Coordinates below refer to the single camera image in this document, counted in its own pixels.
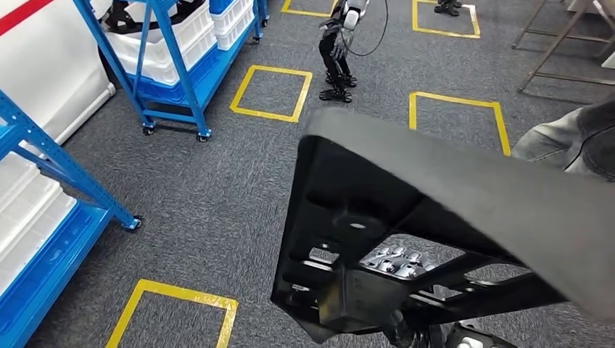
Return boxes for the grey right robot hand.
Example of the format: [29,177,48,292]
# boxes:
[359,246,439,281]

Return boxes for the black plastic frame part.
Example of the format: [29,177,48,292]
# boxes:
[270,106,615,344]

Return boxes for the blue wheeled shelf rack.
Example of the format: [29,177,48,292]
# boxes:
[72,0,270,144]

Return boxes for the blue metal shelf rack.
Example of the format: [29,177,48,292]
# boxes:
[0,88,144,348]

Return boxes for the yellow floor tape square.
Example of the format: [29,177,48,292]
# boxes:
[229,65,314,124]
[411,0,482,40]
[281,0,339,18]
[408,91,512,157]

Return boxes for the person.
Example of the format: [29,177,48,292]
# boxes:
[511,98,615,183]

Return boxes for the humanoid robot black feet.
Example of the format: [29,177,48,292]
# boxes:
[434,0,463,17]

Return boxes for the white plastic crate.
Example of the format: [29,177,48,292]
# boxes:
[103,0,218,88]
[210,0,255,52]

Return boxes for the white plastic tray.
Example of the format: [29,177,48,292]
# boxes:
[0,152,63,241]
[0,194,78,295]

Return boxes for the white car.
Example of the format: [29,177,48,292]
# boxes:
[0,0,117,145]

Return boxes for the red barrier belt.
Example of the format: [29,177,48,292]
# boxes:
[0,0,54,24]

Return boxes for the black cable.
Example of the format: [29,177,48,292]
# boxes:
[338,0,389,57]

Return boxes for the grey metal frame table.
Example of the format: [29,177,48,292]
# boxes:
[511,0,615,92]

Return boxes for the black plastic frame pile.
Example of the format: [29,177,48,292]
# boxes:
[103,0,193,32]

